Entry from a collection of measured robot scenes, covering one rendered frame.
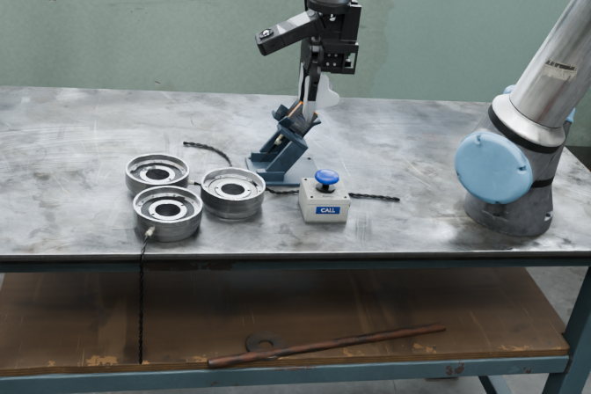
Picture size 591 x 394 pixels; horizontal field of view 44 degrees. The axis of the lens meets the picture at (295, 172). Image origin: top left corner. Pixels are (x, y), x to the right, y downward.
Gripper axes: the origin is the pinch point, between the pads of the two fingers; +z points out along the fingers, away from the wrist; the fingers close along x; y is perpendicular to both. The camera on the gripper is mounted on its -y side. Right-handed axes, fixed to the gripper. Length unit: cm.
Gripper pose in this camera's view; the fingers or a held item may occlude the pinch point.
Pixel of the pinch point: (302, 112)
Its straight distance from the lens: 129.6
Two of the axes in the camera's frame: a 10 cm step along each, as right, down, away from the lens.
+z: -1.1, 8.7, 4.8
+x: -1.8, -4.9, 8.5
